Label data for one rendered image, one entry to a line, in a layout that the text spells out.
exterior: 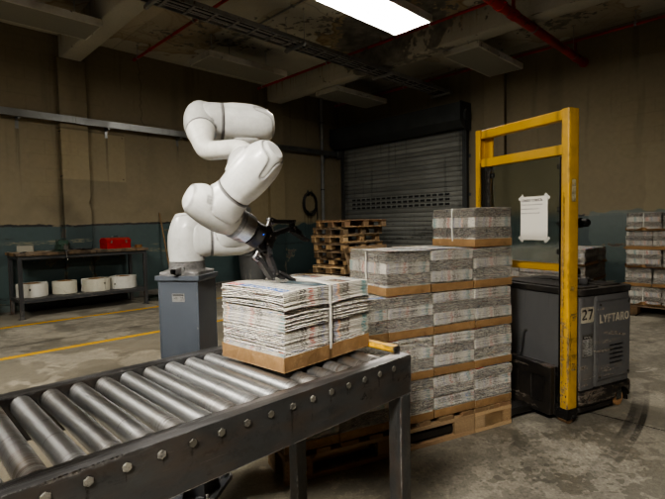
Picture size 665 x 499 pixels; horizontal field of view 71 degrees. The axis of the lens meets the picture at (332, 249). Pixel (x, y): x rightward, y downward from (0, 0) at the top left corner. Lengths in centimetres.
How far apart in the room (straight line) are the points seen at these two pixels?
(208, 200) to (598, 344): 270
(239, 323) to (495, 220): 182
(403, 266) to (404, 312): 24
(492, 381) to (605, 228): 596
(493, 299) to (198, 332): 166
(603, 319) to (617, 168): 547
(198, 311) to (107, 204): 669
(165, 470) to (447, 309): 192
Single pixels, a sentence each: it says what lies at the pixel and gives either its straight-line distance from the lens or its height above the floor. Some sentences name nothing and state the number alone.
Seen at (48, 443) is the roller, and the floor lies 79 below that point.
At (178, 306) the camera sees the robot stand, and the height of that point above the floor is 87.
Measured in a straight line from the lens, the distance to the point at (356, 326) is 153.
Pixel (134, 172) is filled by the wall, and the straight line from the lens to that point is 890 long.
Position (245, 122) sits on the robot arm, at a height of 158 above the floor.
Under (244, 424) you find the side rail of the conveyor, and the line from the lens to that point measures 111.
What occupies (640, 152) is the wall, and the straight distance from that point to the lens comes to 862.
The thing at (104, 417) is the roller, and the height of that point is 79.
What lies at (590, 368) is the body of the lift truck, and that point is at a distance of 338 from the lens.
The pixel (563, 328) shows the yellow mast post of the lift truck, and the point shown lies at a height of 58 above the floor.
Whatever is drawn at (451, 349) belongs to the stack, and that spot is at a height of 51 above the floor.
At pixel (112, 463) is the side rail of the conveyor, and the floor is 79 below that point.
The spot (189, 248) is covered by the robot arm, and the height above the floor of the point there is 112.
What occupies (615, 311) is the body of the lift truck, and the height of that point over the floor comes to 63.
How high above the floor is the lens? 121
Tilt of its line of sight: 3 degrees down
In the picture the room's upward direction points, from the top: 1 degrees counter-clockwise
